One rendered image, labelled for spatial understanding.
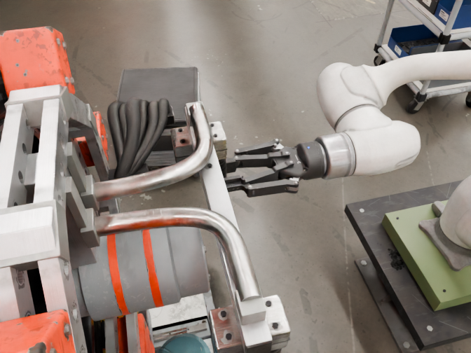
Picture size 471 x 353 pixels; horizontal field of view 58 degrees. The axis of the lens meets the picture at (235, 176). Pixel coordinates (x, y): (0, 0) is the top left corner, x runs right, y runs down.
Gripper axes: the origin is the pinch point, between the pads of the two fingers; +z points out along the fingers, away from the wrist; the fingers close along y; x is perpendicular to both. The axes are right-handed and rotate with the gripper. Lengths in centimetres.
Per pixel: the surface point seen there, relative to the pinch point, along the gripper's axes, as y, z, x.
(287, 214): 46, -37, -83
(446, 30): 92, -121, -34
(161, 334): 4, 20, -75
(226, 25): 209, -48, -83
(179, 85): 100, -3, -49
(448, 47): 115, -147, -60
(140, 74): 113, 13, -49
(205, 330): 3, 6, -76
